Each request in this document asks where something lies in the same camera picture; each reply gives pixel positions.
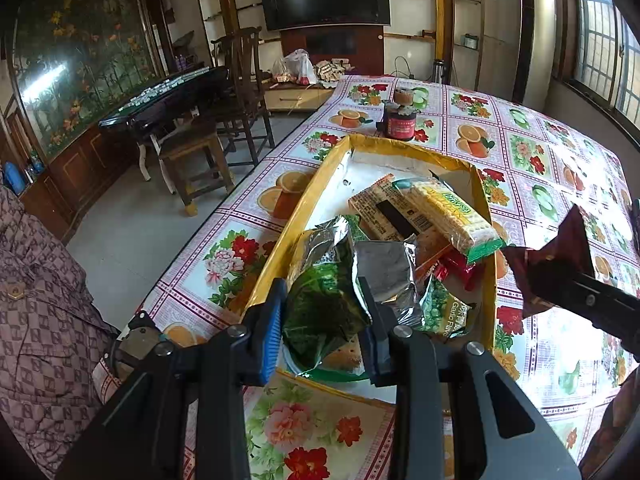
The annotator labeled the wooden stool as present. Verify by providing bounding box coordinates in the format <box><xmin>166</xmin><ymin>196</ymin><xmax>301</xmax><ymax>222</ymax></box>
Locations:
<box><xmin>160</xmin><ymin>129</ymin><xmax>235</xmax><ymax>217</ymax></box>

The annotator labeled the yellow taped foam box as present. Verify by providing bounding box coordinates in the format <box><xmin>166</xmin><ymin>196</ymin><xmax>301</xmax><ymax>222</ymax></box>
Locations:
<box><xmin>247</xmin><ymin>133</ymin><xmax>497</xmax><ymax>385</ymax></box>

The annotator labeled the floral fruit tablecloth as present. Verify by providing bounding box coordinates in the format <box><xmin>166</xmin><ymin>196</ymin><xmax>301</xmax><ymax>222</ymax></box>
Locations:
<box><xmin>58</xmin><ymin>76</ymin><xmax>639</xmax><ymax>479</ymax></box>

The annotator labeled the green yellow wafer pack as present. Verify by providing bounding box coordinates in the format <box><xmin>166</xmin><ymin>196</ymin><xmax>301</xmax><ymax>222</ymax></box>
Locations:
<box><xmin>394</xmin><ymin>177</ymin><xmax>506</xmax><ymax>263</ymax></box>

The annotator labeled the red label jar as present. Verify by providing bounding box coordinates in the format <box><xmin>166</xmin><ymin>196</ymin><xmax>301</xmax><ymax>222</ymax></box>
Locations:
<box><xmin>376</xmin><ymin>87</ymin><xmax>418</xmax><ymax>142</ymax></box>

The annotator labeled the red white snack packet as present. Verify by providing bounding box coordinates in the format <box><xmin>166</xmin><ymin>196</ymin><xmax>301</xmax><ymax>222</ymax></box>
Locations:
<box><xmin>433</xmin><ymin>248</ymin><xmax>485</xmax><ymax>292</ymax></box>

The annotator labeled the white standing air conditioner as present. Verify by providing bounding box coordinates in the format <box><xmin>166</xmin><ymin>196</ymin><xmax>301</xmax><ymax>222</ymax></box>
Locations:
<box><xmin>512</xmin><ymin>0</ymin><xmax>556</xmax><ymax>112</ymax></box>

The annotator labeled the silver foil snack bag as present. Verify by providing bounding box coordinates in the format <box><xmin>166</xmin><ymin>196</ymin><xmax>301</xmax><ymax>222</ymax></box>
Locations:
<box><xmin>355</xmin><ymin>236</ymin><xmax>423</xmax><ymax>327</ymax></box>

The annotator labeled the floral painted glass cabinet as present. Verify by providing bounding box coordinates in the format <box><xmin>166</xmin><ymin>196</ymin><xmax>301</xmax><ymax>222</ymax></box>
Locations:
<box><xmin>8</xmin><ymin>0</ymin><xmax>162</xmax><ymax>162</ymax></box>

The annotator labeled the green yellow snack bag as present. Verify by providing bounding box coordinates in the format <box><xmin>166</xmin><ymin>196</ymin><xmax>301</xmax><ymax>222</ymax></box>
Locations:
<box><xmin>419</xmin><ymin>275</ymin><xmax>475</xmax><ymax>341</ymax></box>

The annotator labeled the dark red candy wrapper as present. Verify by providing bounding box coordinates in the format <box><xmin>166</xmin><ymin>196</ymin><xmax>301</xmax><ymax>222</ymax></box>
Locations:
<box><xmin>502</xmin><ymin>205</ymin><xmax>594</xmax><ymax>318</ymax></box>

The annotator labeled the dark wooden chair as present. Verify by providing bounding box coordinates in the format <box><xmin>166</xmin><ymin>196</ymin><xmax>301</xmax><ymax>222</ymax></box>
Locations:
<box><xmin>213</xmin><ymin>27</ymin><xmax>276</xmax><ymax>167</ymax></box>

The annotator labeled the large barred window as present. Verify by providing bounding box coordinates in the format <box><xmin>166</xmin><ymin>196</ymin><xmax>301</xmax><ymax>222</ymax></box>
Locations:
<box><xmin>561</xmin><ymin>0</ymin><xmax>639</xmax><ymax>141</ymax></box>

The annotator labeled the woman in brown jacket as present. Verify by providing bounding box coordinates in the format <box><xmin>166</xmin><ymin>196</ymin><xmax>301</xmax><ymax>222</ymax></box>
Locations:
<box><xmin>1</xmin><ymin>188</ymin><xmax>117</xmax><ymax>479</ymax></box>

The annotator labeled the white plastic bag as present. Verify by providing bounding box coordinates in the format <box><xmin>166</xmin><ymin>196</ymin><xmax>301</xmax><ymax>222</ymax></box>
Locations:
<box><xmin>271</xmin><ymin>49</ymin><xmax>318</xmax><ymax>87</ymax></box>

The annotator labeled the large silver foil bag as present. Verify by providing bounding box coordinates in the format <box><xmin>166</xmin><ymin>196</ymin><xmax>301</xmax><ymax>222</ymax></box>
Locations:
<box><xmin>286</xmin><ymin>214</ymin><xmax>370</xmax><ymax>287</ymax></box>

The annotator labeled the small green snack packet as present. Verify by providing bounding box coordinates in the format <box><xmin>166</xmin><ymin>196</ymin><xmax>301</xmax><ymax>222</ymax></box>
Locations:
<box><xmin>283</xmin><ymin>261</ymin><xmax>372</xmax><ymax>372</ymax></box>

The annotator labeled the beige biscuit pack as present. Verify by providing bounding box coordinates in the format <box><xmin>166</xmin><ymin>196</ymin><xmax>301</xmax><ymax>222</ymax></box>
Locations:
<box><xmin>348</xmin><ymin>174</ymin><xmax>439</xmax><ymax>242</ymax></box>

